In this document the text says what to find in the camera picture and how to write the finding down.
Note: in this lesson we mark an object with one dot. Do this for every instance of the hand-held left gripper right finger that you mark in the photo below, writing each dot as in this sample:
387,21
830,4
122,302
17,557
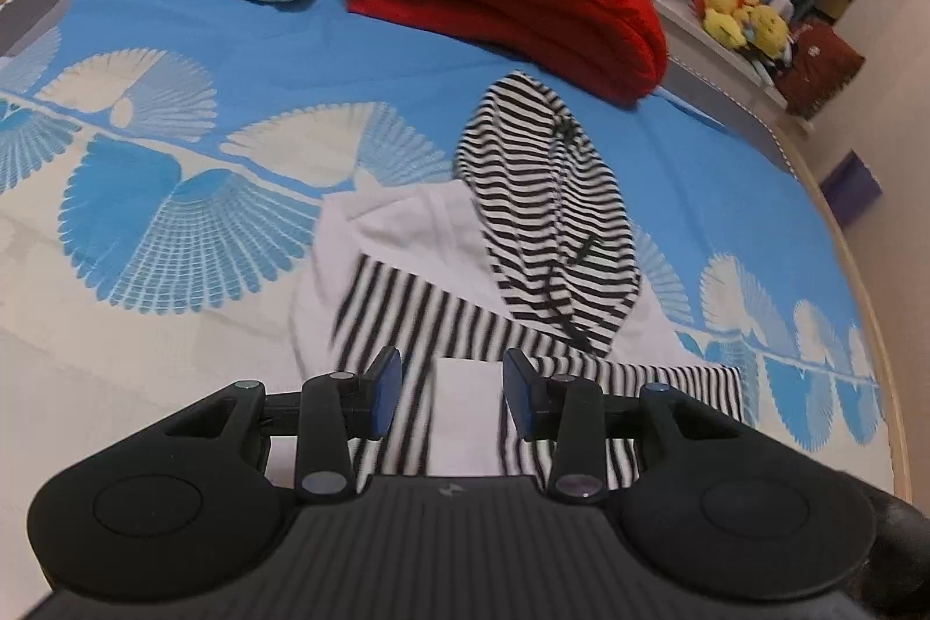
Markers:
517,395

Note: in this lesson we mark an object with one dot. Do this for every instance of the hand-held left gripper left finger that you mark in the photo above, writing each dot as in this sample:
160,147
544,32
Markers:
385,395

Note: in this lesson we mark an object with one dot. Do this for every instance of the black white striped hoodie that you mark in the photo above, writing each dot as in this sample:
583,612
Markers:
538,199

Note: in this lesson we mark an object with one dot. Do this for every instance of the blue patterned bed sheet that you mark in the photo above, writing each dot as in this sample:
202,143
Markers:
254,46

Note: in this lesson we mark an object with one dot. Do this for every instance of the white cabinet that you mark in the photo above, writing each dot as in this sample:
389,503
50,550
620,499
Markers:
697,46

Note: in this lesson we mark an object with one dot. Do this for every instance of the purple box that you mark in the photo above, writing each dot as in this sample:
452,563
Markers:
851,188

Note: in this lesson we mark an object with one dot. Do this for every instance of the yellow plush toys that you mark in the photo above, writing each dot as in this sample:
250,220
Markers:
748,13

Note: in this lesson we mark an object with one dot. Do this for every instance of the dark red bag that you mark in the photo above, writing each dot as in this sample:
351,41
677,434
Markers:
817,64

